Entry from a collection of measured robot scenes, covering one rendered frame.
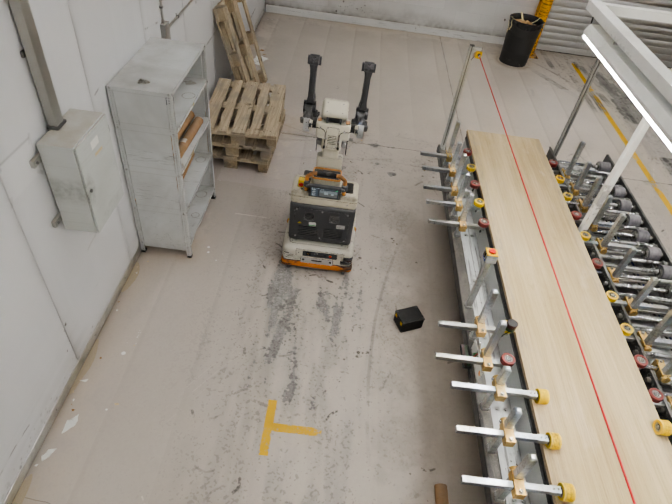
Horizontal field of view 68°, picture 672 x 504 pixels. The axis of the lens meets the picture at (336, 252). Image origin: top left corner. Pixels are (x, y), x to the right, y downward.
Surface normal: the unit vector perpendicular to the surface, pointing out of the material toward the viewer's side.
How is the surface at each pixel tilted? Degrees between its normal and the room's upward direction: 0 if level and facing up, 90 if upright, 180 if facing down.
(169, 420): 0
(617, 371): 0
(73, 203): 90
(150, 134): 90
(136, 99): 90
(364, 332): 0
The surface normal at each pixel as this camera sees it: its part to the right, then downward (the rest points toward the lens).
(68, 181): -0.07, 0.69
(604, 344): 0.11, -0.72
